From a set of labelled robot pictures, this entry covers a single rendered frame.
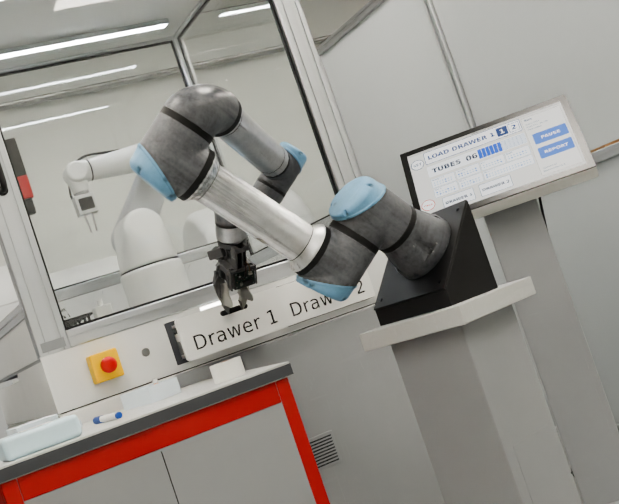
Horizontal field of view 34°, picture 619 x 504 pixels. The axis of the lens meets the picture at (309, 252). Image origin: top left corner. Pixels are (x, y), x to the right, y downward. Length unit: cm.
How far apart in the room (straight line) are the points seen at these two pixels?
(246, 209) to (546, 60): 205
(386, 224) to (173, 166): 46
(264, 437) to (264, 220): 44
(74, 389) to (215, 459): 64
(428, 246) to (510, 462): 47
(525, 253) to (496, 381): 93
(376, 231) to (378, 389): 86
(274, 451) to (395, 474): 84
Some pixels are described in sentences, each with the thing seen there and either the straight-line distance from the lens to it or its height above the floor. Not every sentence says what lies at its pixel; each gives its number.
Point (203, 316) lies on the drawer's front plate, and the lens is 259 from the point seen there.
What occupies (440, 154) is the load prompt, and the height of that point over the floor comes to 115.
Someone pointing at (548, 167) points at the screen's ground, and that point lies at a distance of 294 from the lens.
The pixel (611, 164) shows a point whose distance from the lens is 373.
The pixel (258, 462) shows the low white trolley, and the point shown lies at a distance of 209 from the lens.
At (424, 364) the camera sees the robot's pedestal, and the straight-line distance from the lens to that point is 218.
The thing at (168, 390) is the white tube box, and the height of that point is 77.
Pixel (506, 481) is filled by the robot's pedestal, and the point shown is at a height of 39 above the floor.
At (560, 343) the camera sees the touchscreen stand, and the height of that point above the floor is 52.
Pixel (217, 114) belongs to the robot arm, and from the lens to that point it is 200.
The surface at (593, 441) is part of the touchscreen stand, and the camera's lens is 308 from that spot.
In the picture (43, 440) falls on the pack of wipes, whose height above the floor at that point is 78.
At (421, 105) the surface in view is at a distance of 453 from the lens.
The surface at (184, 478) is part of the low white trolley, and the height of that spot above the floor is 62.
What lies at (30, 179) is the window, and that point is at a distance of 268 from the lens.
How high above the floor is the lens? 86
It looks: 3 degrees up
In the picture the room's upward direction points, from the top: 19 degrees counter-clockwise
